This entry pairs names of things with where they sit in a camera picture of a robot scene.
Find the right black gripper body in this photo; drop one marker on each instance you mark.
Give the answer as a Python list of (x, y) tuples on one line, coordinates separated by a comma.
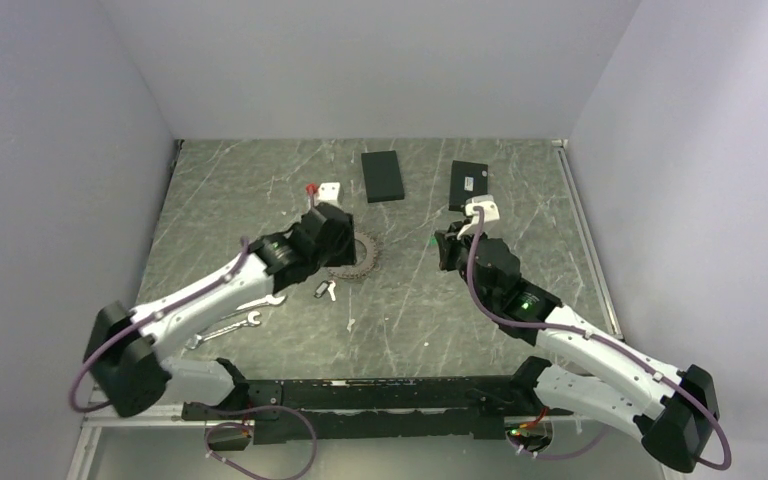
[(456, 254)]

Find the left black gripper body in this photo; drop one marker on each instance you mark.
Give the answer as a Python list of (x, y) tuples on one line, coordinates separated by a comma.
[(343, 254)]

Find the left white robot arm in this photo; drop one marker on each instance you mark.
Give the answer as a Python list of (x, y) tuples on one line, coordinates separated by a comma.
[(131, 351)]

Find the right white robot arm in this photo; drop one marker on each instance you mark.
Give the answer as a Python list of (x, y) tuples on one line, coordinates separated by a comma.
[(673, 412)]

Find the black box with label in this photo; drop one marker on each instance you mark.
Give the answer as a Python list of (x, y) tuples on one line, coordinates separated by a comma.
[(467, 180)]

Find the plain black rectangular box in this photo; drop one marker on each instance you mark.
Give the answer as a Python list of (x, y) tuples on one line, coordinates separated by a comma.
[(382, 176)]

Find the lower silver wrench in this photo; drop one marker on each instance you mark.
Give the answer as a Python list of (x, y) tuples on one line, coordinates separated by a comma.
[(251, 320)]

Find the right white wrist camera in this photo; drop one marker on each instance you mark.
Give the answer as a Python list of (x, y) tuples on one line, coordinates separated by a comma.
[(482, 213)]

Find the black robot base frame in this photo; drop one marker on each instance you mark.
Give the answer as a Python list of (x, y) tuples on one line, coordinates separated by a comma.
[(480, 407)]

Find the aluminium rail frame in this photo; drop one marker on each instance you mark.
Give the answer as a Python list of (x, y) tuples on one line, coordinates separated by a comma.
[(131, 353)]

